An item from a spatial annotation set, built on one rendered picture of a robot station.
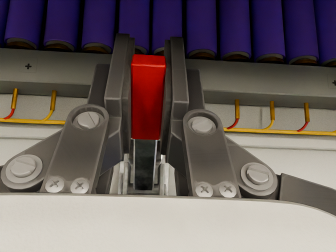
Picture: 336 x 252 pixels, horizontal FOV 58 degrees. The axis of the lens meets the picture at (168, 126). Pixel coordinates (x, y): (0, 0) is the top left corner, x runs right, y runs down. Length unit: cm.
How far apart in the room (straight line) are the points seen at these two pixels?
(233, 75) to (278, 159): 6
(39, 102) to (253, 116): 13
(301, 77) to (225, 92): 4
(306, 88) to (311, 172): 5
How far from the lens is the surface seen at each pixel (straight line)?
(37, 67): 17
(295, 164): 20
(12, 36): 19
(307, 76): 19
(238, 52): 18
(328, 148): 20
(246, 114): 19
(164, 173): 15
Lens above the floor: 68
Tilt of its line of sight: 56 degrees down
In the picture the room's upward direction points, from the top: 8 degrees clockwise
